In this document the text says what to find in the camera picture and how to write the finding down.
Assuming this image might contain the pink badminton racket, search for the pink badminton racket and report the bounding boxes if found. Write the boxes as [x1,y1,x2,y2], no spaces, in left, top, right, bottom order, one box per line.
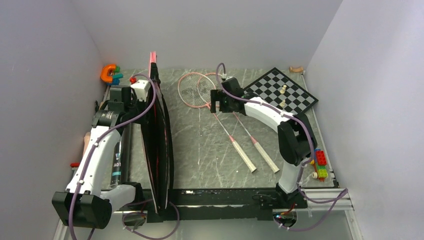
[177,72,258,174]
[197,72,281,174]

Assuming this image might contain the pink racket bag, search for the pink racket bag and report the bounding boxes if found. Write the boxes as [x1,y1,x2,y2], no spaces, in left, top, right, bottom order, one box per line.
[141,51,174,215]

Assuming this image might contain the black shuttlecock tube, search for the black shuttlecock tube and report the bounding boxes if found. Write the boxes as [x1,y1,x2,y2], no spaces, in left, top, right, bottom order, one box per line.
[109,129,128,189]

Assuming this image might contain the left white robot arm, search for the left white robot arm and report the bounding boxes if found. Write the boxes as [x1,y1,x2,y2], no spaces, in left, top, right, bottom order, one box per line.
[51,85,146,229]

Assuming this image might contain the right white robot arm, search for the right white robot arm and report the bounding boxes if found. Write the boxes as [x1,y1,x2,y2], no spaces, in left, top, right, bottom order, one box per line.
[210,73,316,208]

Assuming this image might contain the blue green toy blocks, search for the blue green toy blocks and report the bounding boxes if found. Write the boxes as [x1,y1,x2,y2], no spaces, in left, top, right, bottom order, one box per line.
[107,65,123,86]

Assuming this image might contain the orange C toy block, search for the orange C toy block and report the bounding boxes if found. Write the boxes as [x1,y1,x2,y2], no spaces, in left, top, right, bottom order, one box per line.
[100,64,117,84]

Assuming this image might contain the black white chessboard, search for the black white chessboard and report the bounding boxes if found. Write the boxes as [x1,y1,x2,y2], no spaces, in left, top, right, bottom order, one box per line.
[244,67,319,115]

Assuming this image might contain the white chess piece upper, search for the white chess piece upper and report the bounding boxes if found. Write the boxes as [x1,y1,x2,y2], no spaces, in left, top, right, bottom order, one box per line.
[280,84,287,95]

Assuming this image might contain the red clamp knob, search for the red clamp knob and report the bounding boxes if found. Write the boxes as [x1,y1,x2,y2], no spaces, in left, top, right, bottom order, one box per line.
[70,162,80,168]

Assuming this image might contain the wooden arch block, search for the wooden arch block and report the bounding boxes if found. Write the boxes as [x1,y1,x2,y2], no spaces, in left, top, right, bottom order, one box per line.
[289,66,304,74]

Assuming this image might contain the colourful toy brick stack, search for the colourful toy brick stack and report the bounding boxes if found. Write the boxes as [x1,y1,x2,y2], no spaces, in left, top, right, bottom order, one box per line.
[309,148,329,182]

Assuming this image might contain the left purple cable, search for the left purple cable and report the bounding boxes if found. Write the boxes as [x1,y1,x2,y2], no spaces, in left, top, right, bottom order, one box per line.
[67,74,181,240]

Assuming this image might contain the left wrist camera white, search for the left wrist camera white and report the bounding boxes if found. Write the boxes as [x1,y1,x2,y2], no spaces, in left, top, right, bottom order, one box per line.
[129,77,151,101]

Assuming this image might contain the beige handle tool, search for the beige handle tool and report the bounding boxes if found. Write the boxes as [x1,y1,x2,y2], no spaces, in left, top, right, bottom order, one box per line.
[82,132,91,155]

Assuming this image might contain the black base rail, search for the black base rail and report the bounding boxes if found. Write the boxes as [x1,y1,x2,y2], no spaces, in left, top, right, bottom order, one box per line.
[120,187,308,223]

